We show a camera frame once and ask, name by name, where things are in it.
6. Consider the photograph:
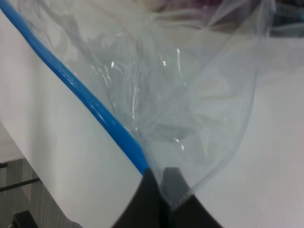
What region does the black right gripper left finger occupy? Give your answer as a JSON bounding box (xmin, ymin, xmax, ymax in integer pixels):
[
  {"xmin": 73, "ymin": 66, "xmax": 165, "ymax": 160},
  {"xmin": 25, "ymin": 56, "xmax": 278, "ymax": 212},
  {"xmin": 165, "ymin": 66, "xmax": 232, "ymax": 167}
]
[{"xmin": 113, "ymin": 169, "xmax": 170, "ymax": 228}]

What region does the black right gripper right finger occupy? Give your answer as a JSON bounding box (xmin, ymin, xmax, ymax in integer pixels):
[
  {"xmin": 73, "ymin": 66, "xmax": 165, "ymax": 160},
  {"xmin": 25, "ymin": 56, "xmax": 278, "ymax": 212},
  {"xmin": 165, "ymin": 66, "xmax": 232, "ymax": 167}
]
[{"xmin": 161, "ymin": 167, "xmax": 221, "ymax": 228}]

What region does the clear blue-zip plastic bag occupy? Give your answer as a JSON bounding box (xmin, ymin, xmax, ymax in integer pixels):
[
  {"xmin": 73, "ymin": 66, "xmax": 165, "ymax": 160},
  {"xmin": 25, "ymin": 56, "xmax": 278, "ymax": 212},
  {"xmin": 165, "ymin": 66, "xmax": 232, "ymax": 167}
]
[{"xmin": 0, "ymin": 0, "xmax": 304, "ymax": 212}]

